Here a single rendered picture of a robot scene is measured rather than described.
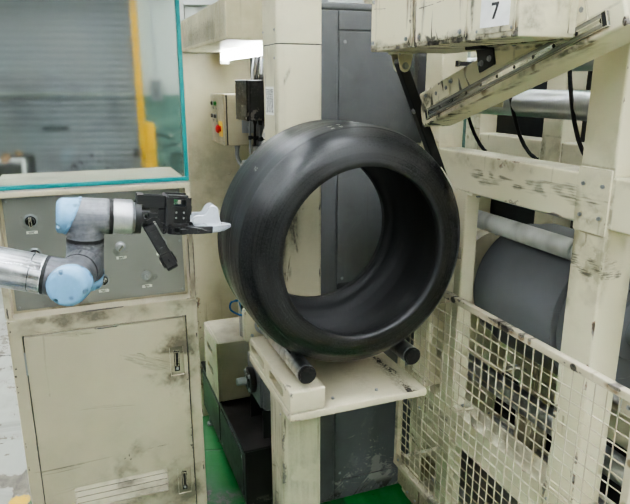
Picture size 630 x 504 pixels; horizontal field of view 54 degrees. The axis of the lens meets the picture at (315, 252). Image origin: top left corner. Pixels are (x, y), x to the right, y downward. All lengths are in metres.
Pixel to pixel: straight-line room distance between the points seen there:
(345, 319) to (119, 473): 0.95
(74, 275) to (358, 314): 0.83
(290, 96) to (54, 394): 1.14
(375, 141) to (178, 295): 0.93
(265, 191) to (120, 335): 0.86
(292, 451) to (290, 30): 1.24
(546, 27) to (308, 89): 0.67
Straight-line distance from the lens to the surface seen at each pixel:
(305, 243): 1.75
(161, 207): 1.35
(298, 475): 2.06
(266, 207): 1.31
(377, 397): 1.57
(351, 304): 1.74
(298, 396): 1.47
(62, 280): 1.21
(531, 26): 1.26
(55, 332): 2.00
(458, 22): 1.39
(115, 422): 2.12
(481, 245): 2.29
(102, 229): 1.33
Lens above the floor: 1.55
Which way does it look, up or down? 15 degrees down
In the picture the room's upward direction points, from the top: straight up
